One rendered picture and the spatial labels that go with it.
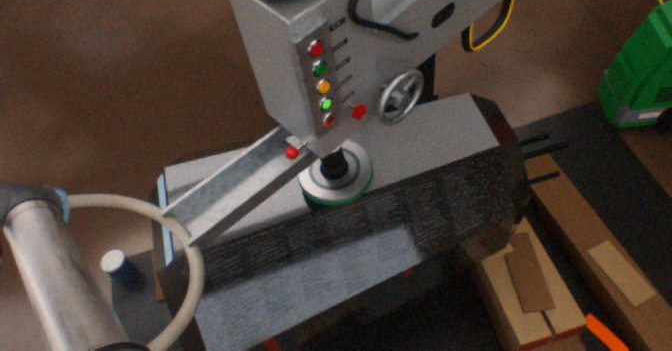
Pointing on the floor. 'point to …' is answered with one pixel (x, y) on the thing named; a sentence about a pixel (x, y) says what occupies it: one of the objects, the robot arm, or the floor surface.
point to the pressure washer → (641, 75)
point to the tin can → (118, 266)
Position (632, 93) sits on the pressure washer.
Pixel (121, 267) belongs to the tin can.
